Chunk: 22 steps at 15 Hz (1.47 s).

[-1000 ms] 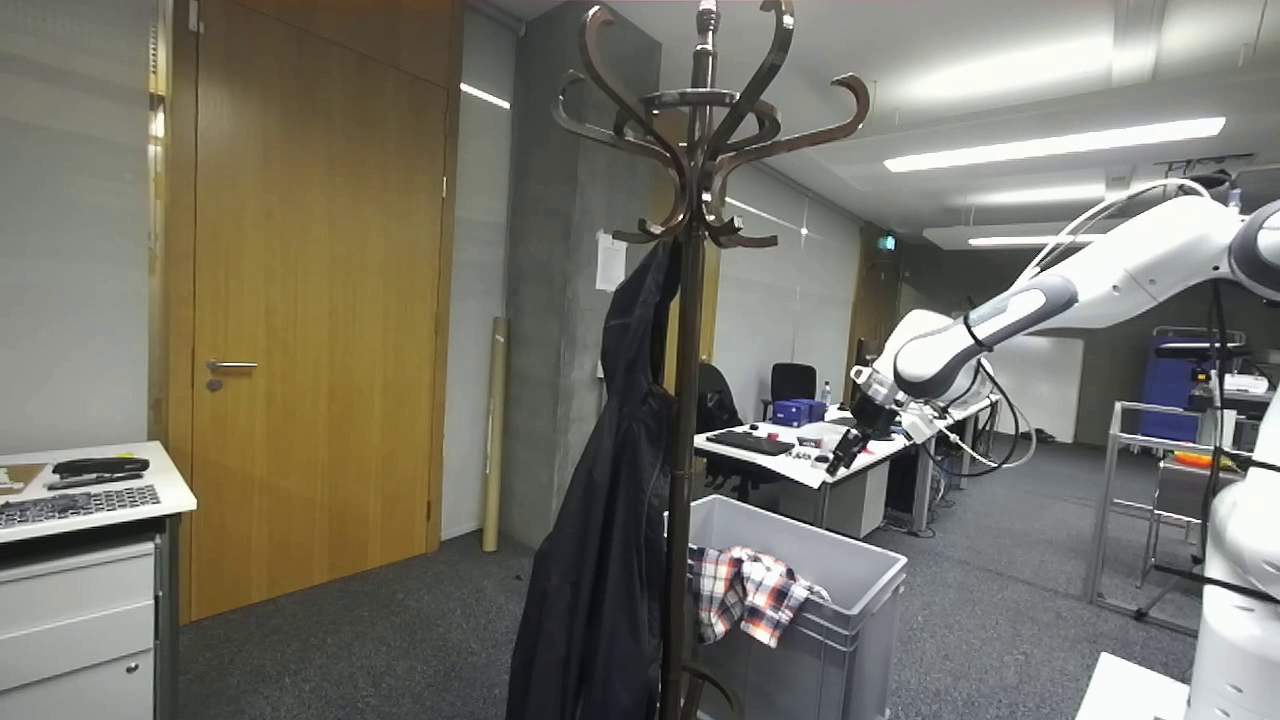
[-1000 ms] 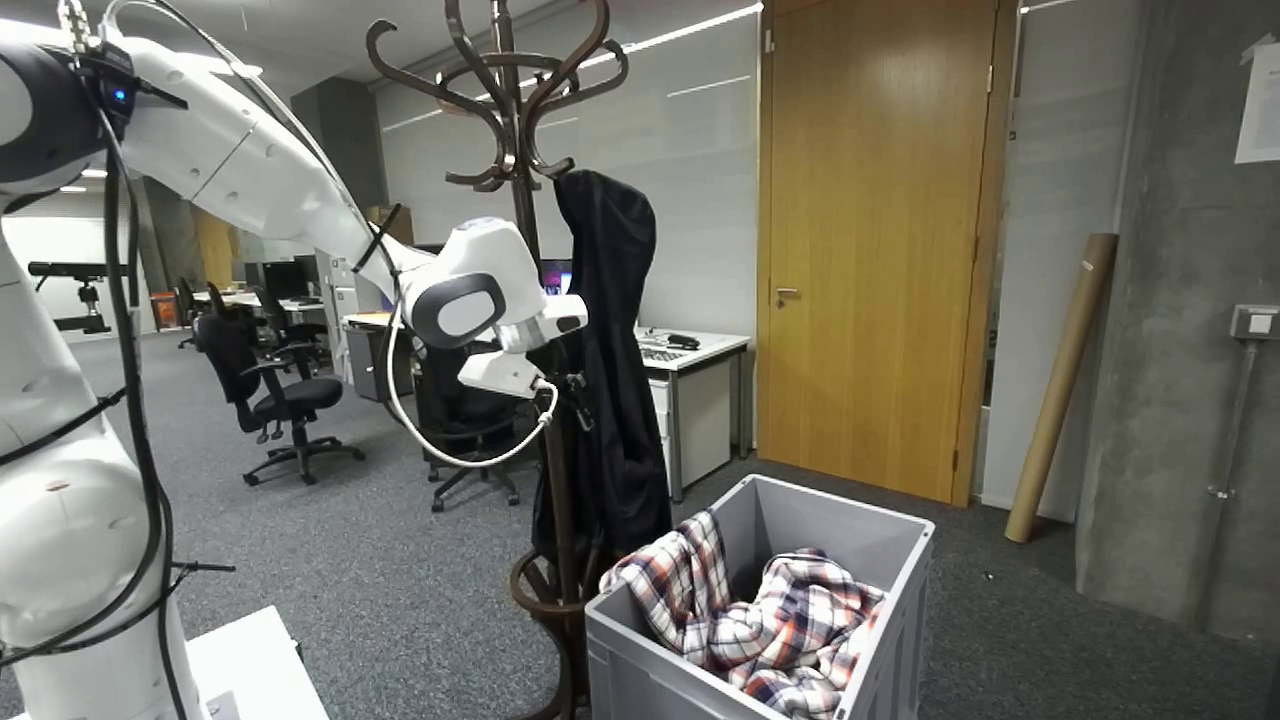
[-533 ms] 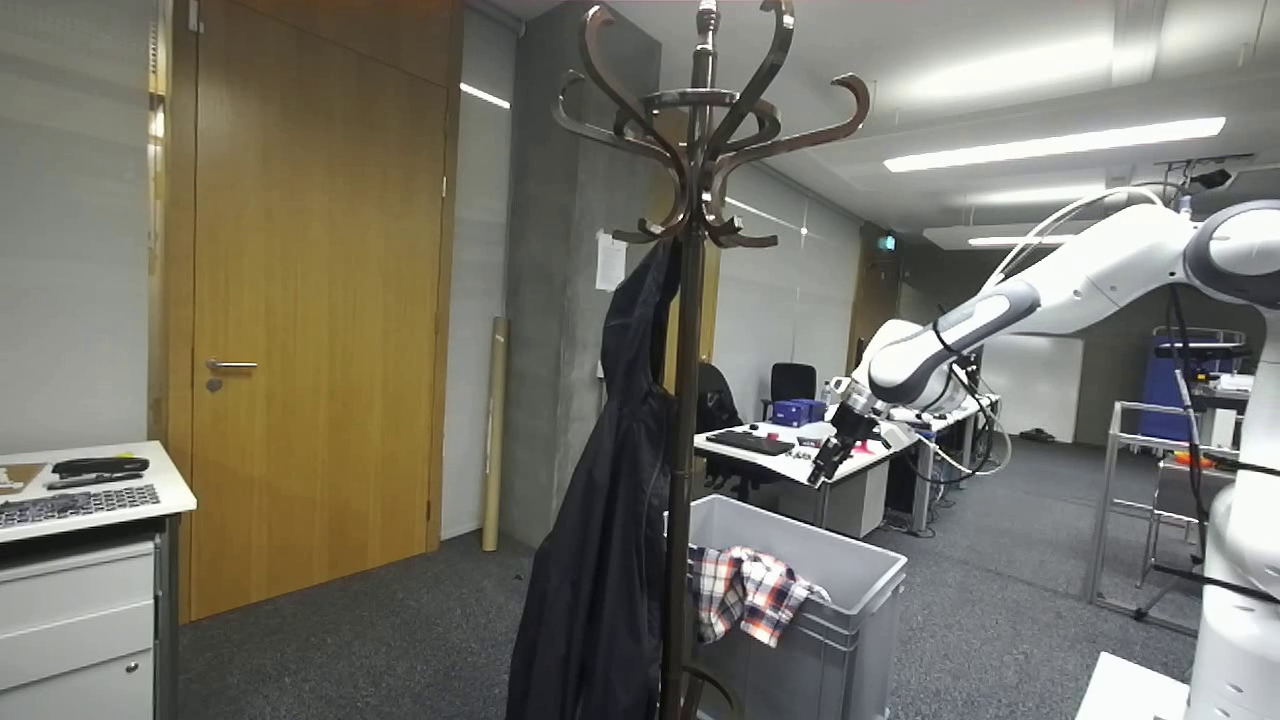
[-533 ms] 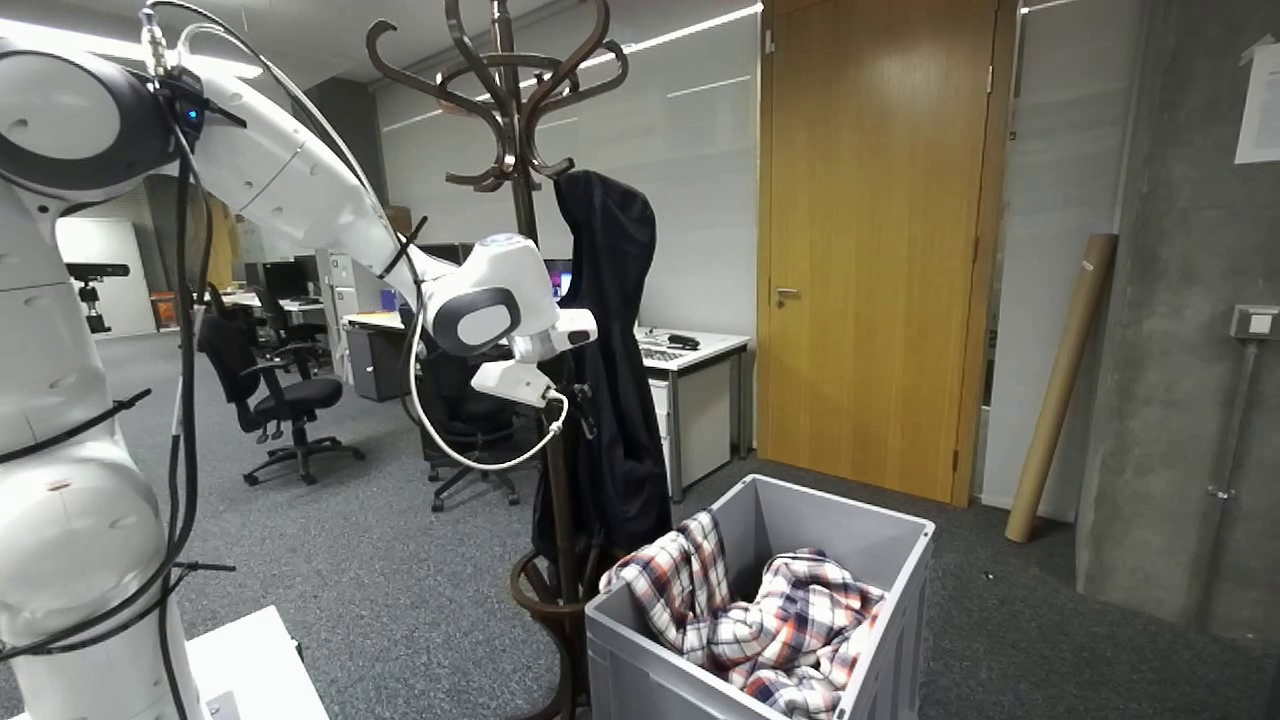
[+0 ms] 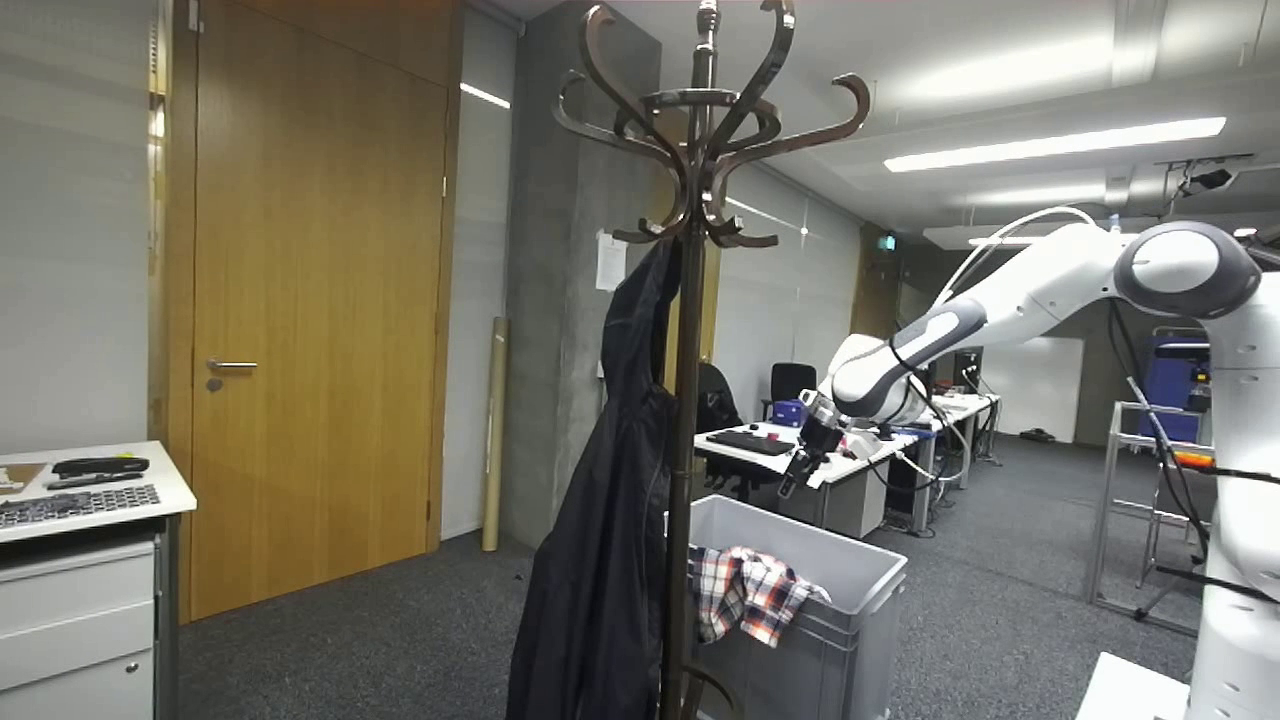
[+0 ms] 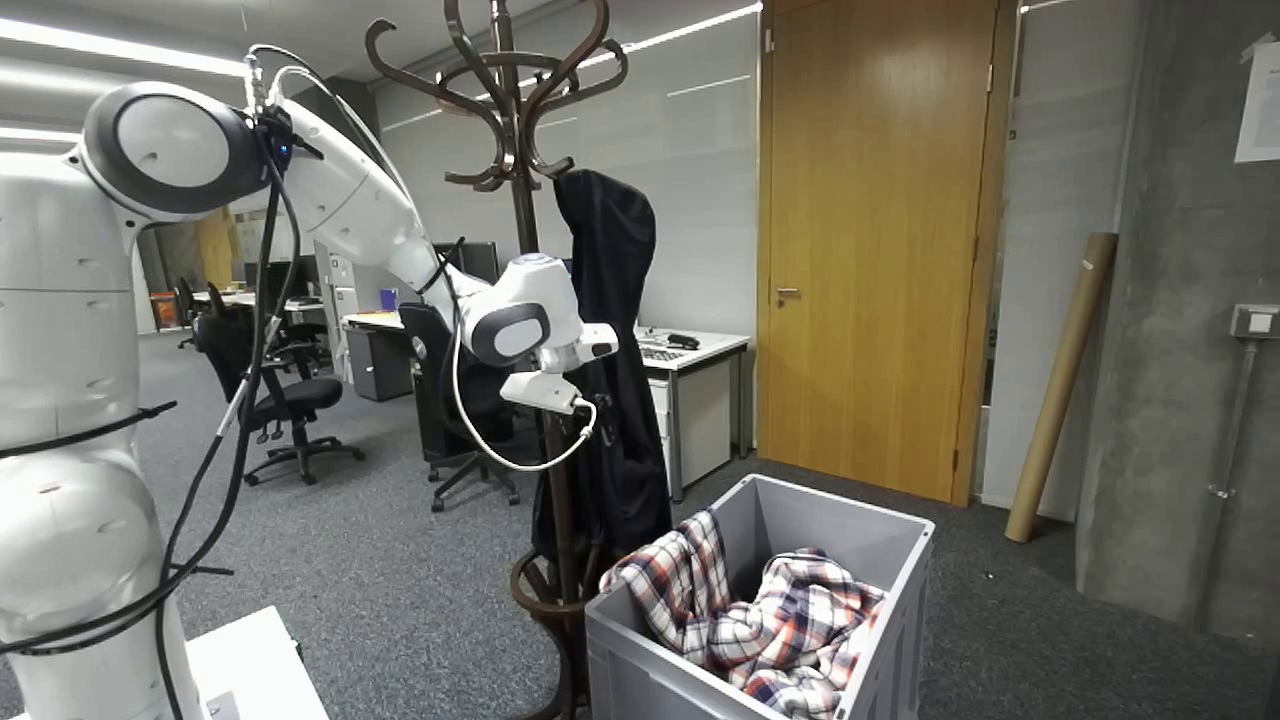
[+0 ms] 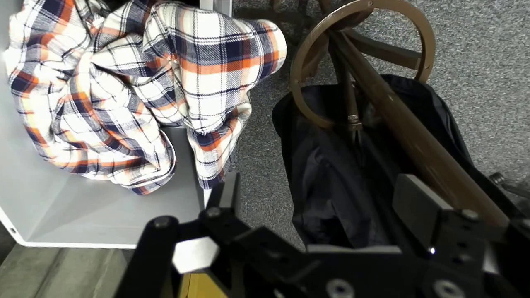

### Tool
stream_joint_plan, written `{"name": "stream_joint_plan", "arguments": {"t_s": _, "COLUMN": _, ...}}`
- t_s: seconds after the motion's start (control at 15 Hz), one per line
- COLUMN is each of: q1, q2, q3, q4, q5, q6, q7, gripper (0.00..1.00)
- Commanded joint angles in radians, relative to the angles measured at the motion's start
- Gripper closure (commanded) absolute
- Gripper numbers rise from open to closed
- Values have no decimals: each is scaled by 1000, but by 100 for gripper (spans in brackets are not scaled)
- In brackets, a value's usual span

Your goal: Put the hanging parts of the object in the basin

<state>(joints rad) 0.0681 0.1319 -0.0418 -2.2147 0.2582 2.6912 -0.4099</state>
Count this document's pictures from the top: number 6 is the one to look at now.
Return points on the red white plaid shirt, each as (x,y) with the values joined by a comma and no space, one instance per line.
(784,626)

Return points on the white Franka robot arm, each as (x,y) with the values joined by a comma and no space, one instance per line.
(83,442)

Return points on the white robot base table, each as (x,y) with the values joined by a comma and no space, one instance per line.
(254,664)

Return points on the black hanging jacket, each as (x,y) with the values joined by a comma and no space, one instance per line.
(612,265)

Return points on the grey plastic basin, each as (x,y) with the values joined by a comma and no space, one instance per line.
(641,674)

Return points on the black device on cabinet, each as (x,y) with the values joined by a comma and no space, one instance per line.
(680,343)

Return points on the dark wooden coat rack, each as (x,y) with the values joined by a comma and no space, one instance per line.
(520,212)

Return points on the wooden door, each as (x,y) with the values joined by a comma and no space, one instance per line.
(882,241)

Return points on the black swivel office chair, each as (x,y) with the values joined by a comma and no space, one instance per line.
(294,401)

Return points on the long ceiling light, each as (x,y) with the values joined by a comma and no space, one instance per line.
(135,47)

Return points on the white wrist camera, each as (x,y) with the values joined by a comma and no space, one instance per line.
(542,394)

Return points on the grey wall switch box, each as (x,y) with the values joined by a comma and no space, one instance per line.
(1253,323)

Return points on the white paper sheet on wall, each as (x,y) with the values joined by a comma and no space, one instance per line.
(1263,106)

